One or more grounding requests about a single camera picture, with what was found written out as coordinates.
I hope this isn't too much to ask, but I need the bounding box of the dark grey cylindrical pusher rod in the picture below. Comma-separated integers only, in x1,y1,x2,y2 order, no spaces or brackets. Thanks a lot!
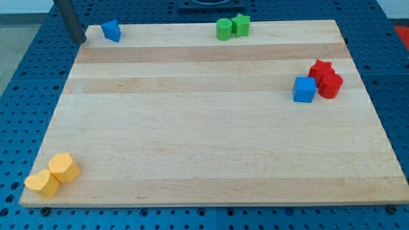
53,0,87,45

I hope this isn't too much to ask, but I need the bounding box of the red cylinder block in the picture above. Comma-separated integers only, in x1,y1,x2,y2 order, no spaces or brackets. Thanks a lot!
318,73,343,99

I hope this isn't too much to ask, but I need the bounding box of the yellow hexagon block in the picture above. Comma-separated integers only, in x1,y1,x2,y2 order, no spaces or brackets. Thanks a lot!
48,153,81,183

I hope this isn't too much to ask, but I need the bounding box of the green star block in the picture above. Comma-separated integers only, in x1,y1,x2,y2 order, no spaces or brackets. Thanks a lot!
231,13,251,37

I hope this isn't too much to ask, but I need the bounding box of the blue triangle block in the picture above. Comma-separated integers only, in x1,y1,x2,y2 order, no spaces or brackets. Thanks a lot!
101,19,121,42

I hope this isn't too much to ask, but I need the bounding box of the red star block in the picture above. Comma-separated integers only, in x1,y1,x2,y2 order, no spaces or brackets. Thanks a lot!
308,59,335,88

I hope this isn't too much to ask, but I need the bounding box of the green cylinder block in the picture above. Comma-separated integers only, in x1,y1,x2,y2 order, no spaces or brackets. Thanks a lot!
216,18,233,41

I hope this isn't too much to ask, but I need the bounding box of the blue cube block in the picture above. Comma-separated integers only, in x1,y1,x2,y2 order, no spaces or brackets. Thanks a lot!
292,77,317,103

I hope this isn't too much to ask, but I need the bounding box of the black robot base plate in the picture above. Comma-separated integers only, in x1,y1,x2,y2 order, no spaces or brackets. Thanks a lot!
176,0,247,10

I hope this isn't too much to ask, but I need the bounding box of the light wooden board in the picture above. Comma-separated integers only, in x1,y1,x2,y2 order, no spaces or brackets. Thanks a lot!
20,20,408,208

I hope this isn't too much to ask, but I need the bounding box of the yellow heart block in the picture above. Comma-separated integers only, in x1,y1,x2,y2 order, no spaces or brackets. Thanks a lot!
24,169,60,199

